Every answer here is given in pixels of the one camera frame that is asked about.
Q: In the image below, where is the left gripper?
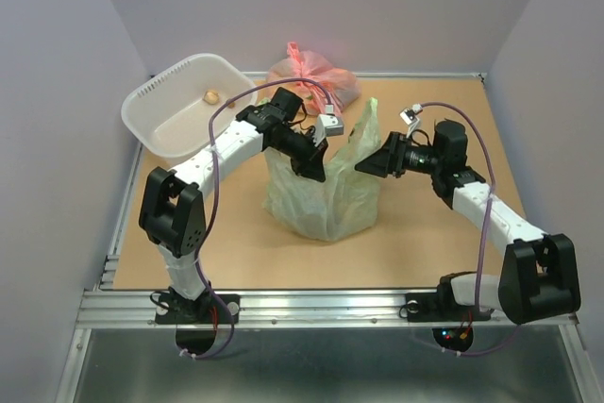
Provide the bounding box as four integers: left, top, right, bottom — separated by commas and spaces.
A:
270, 126, 327, 182

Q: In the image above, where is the aluminium front rail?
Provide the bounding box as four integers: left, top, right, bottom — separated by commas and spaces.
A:
75, 287, 579, 329

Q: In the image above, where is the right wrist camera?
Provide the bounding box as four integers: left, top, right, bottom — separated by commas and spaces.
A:
399, 104, 423, 137

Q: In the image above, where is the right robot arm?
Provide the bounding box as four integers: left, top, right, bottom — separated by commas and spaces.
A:
355, 120, 581, 325

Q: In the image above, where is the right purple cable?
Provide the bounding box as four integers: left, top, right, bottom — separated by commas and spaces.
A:
417, 101, 520, 358

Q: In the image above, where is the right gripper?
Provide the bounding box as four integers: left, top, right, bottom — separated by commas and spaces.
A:
353, 132, 443, 178

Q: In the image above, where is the white plastic basket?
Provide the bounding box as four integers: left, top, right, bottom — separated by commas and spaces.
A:
121, 53, 255, 164

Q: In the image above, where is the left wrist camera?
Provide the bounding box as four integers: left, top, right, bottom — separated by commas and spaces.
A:
313, 104, 344, 145

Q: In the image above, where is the purple cable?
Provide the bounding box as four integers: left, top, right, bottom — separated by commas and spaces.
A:
417, 101, 520, 358
207, 77, 336, 361

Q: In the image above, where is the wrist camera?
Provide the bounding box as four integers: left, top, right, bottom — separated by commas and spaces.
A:
313, 104, 344, 145
399, 104, 423, 137

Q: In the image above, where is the green plastic bag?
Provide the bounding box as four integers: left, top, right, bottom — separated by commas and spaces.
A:
263, 97, 381, 242

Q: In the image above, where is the small beige fake garlic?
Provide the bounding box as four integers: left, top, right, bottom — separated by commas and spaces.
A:
203, 89, 221, 105

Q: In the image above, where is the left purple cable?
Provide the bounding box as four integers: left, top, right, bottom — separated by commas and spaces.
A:
207, 77, 336, 361

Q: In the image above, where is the pink tied plastic bag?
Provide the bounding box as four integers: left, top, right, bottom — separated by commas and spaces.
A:
266, 42, 361, 116

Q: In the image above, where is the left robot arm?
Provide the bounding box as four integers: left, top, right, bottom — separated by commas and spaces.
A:
139, 88, 342, 324

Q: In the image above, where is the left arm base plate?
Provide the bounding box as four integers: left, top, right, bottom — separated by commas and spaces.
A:
149, 292, 239, 326

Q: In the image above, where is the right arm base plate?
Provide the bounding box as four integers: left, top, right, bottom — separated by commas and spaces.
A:
399, 293, 491, 323

